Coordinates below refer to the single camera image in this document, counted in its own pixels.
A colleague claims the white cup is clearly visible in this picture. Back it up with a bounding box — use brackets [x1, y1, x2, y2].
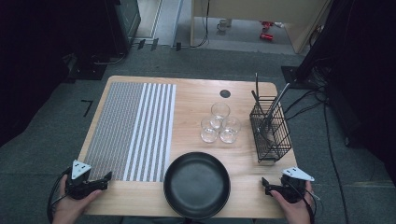
[217, 18, 233, 33]

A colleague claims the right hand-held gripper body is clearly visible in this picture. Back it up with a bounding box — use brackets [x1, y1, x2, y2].
[279, 166, 316, 203]

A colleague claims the person's right hand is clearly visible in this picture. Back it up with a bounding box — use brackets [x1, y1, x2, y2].
[270, 181, 314, 224]

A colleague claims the black plate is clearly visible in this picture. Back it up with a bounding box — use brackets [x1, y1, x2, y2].
[163, 151, 232, 220]

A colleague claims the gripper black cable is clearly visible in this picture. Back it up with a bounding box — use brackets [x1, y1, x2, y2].
[46, 167, 73, 224]
[288, 180, 321, 224]

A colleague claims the clear drinking glass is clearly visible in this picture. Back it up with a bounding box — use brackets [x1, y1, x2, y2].
[219, 116, 242, 145]
[210, 102, 232, 130]
[200, 116, 220, 144]

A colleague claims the person's left hand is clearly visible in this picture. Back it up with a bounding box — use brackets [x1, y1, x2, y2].
[53, 175, 103, 224]

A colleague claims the long black floor cable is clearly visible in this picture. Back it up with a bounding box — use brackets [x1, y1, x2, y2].
[322, 102, 350, 224]

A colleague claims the black wire cutlery basket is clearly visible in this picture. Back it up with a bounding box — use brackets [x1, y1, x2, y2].
[248, 96, 293, 163]

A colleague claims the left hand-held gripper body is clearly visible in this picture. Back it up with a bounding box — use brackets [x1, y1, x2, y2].
[64, 160, 94, 201]

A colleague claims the grey striped placemat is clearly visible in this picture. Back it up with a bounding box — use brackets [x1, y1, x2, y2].
[83, 81, 177, 183]

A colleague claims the bundle of black floor cables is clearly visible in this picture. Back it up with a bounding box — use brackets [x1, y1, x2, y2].
[284, 87, 327, 121]

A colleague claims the light wooden cabinet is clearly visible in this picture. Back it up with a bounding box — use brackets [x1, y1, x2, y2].
[190, 0, 332, 54]

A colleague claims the dark cabinet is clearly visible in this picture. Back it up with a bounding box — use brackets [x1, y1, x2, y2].
[104, 0, 142, 55]

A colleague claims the silver utensil handle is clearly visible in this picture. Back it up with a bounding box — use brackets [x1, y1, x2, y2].
[264, 82, 291, 129]

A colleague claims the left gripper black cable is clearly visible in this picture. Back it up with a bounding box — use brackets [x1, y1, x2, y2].
[46, 167, 73, 224]

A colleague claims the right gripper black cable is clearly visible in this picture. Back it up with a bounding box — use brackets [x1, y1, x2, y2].
[288, 180, 321, 224]

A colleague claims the black stand base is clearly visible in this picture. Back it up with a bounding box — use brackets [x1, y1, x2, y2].
[64, 52, 108, 83]
[280, 64, 318, 91]

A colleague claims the black hanging cable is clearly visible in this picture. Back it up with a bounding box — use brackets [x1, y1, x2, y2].
[190, 0, 210, 49]

